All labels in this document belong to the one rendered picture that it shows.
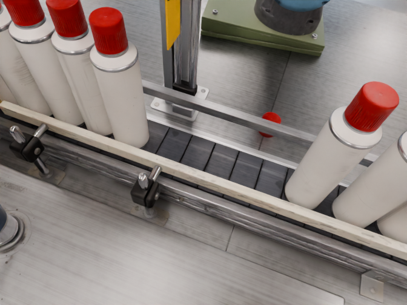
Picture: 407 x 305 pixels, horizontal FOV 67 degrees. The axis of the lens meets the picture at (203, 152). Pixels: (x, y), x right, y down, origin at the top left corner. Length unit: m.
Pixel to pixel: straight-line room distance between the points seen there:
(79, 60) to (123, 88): 0.06
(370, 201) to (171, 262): 0.24
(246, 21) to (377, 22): 0.36
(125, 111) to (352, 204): 0.30
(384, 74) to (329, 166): 0.46
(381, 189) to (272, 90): 0.33
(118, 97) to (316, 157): 0.23
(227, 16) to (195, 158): 0.38
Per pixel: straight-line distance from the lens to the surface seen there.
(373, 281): 0.52
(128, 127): 0.42
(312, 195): 0.41
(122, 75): 0.35
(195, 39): 0.40
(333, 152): 0.34
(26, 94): 0.50
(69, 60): 0.39
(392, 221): 0.46
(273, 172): 0.47
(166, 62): 0.52
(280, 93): 0.64
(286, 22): 0.72
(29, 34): 0.41
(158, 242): 0.41
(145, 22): 0.78
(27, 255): 0.44
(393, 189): 0.37
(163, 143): 0.47
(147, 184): 0.38
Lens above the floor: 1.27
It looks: 57 degrees down
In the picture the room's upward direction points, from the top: 7 degrees clockwise
